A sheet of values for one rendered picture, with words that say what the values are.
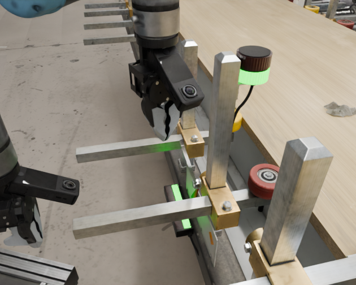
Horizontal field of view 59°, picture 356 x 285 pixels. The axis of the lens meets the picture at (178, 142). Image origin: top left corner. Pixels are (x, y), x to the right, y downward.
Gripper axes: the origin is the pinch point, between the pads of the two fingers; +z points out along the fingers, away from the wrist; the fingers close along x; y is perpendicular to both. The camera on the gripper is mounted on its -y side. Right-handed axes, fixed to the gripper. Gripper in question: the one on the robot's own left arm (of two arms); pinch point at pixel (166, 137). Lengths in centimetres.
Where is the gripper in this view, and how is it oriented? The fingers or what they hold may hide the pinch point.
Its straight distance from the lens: 62.6
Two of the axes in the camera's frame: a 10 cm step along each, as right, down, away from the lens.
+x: -8.4, 3.3, -4.4
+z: 0.0, 8.0, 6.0
